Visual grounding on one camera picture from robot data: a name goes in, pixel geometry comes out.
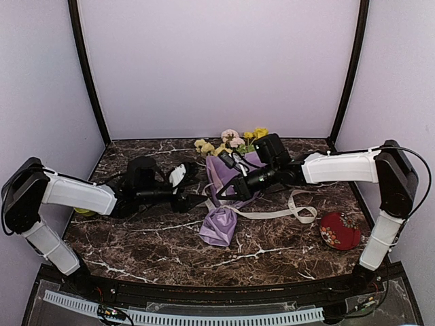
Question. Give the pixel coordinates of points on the black front table rail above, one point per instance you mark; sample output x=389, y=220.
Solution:
x=125, y=292

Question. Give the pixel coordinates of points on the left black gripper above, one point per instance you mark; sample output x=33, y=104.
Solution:
x=185, y=205

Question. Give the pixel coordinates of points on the yellow fuzzy poppy stem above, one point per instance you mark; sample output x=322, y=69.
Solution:
x=256, y=134

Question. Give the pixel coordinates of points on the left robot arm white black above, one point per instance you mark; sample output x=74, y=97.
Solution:
x=33, y=184

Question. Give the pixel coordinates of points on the red floral dish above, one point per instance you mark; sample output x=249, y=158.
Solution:
x=339, y=231

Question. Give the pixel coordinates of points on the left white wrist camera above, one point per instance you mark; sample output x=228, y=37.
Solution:
x=183, y=174

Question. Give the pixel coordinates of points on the pink rose flower stem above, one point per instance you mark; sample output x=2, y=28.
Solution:
x=242, y=143

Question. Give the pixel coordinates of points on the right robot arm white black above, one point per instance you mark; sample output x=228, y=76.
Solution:
x=386, y=166

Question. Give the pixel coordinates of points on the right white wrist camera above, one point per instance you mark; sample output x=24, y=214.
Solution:
x=231, y=163

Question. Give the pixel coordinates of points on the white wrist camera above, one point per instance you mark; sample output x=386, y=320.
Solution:
x=183, y=174
x=231, y=163

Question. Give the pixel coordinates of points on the pink purple wrapping paper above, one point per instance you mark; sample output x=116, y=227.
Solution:
x=220, y=222

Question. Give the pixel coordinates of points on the right black frame post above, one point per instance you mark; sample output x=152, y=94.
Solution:
x=351, y=72

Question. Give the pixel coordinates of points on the lime green bowl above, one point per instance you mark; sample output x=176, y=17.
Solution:
x=84, y=212

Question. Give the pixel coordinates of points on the white slotted cable duct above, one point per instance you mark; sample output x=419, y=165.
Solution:
x=182, y=315

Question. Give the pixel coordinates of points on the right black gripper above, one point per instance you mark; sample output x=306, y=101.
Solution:
x=243, y=189

